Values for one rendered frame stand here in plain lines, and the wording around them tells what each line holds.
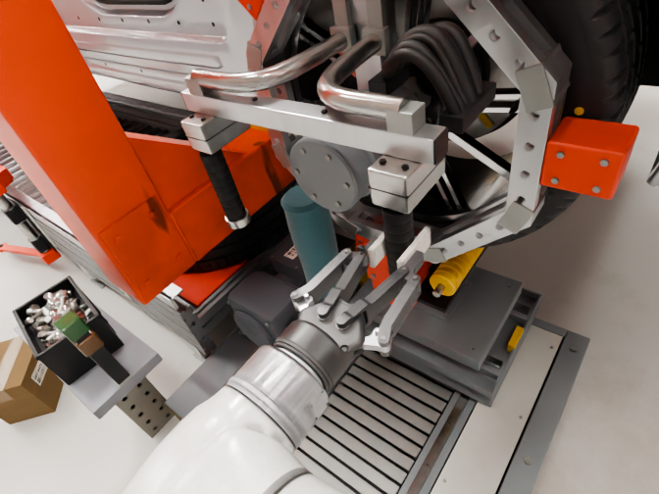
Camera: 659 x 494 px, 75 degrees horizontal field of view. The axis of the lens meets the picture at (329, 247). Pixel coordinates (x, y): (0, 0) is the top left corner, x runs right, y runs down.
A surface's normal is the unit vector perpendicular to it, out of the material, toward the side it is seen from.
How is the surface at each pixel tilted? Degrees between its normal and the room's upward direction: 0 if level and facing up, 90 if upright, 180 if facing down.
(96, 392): 0
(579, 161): 90
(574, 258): 0
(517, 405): 0
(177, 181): 90
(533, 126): 90
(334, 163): 90
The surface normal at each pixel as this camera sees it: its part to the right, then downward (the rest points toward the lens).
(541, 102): -0.59, 0.62
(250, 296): -0.18, -0.72
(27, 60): 0.78, 0.31
